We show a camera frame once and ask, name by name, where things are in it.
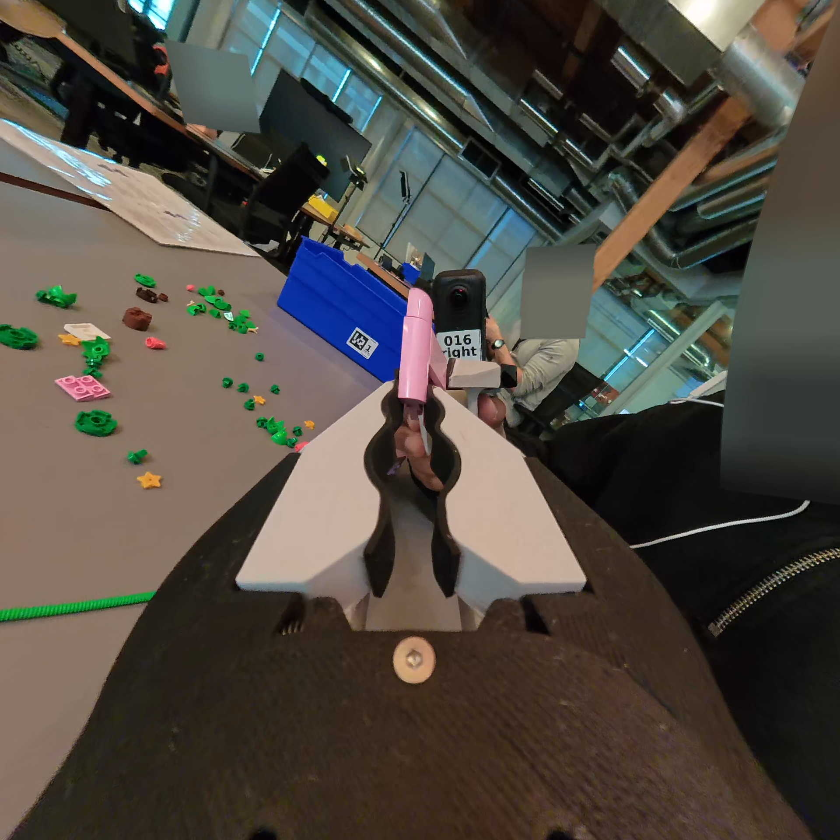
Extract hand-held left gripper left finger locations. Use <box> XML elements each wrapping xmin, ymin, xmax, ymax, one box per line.
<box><xmin>235</xmin><ymin>382</ymin><xmax>401</xmax><ymax>599</ymax></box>

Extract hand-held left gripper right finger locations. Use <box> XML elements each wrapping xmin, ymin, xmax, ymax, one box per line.
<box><xmin>428</xmin><ymin>387</ymin><xmax>588</xmax><ymax>601</ymax></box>

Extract pink brick block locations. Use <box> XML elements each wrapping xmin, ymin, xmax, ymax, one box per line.
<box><xmin>397</xmin><ymin>287</ymin><xmax>435</xmax><ymax>403</ymax></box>

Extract person's right hand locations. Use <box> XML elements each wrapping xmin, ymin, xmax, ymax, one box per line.
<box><xmin>392</xmin><ymin>392</ymin><xmax>509</xmax><ymax>493</ymax></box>

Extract wooden top office desk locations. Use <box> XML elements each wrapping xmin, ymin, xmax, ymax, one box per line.
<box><xmin>0</xmin><ymin>16</ymin><xmax>263</xmax><ymax>185</ymax></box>
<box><xmin>298</xmin><ymin>203</ymin><xmax>371</xmax><ymax>250</ymax></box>
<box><xmin>354</xmin><ymin>252</ymin><xmax>414</xmax><ymax>299</ymax></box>

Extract black light stand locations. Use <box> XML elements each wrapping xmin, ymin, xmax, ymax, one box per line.
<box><xmin>377</xmin><ymin>171</ymin><xmax>414</xmax><ymax>263</ymax></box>
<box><xmin>341</xmin><ymin>154</ymin><xmax>371</xmax><ymax>250</ymax></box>

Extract blue plastic bin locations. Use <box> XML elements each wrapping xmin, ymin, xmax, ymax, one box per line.
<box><xmin>277</xmin><ymin>236</ymin><xmax>421</xmax><ymax>383</ymax></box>

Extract scattered small green clips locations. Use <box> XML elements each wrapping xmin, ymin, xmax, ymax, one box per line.
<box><xmin>85</xmin><ymin>351</ymin><xmax>306</xmax><ymax>465</ymax></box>

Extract black office chair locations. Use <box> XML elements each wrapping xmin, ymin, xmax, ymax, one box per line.
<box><xmin>239</xmin><ymin>141</ymin><xmax>331</xmax><ymax>257</ymax></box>

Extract large black monitor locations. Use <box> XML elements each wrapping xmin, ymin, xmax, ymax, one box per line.
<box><xmin>259</xmin><ymin>69</ymin><xmax>373</xmax><ymax>204</ymax></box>

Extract pile of green leaf pieces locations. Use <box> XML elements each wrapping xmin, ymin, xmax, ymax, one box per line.
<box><xmin>186</xmin><ymin>284</ymin><xmax>258</xmax><ymax>336</ymax></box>

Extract green flexible rod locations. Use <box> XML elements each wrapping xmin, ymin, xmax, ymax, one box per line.
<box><xmin>0</xmin><ymin>592</ymin><xmax>157</xmax><ymax>623</ymax></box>

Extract person's black jacket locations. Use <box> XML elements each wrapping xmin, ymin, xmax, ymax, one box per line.
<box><xmin>545</xmin><ymin>387</ymin><xmax>840</xmax><ymax>840</ymax></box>

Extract paper instruction sheet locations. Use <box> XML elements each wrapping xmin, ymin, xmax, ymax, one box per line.
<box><xmin>0</xmin><ymin>118</ymin><xmax>260</xmax><ymax>257</ymax></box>

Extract thin white cable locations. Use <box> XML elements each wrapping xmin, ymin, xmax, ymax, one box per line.
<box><xmin>630</xmin><ymin>502</ymin><xmax>811</xmax><ymax>549</ymax></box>

